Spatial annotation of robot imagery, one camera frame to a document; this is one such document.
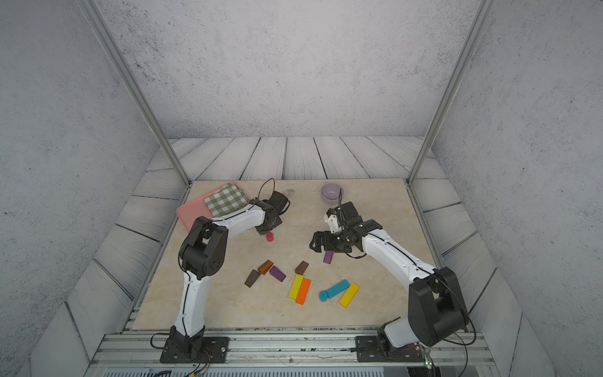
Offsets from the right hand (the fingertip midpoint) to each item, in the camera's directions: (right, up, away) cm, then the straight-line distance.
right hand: (322, 245), depth 83 cm
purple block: (+3, -7, +10) cm, 12 cm away
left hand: (-19, +5, +20) cm, 28 cm away
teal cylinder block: (+4, -17, +2) cm, 17 cm away
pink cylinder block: (-21, +1, +15) cm, 26 cm away
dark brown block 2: (-8, -10, +8) cm, 15 cm away
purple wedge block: (-17, -12, +6) cm, 21 cm away
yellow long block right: (+10, -18, 0) cm, 20 cm away
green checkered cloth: (-44, +16, +29) cm, 55 cm away
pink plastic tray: (-59, +10, +25) cm, 65 cm away
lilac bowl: (+5, +19, +28) cm, 34 cm away
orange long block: (-7, -17, +2) cm, 19 cm away
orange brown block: (-21, -10, +8) cm, 25 cm away
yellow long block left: (-9, -15, +3) cm, 18 cm away
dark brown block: (-26, -13, +6) cm, 30 cm away
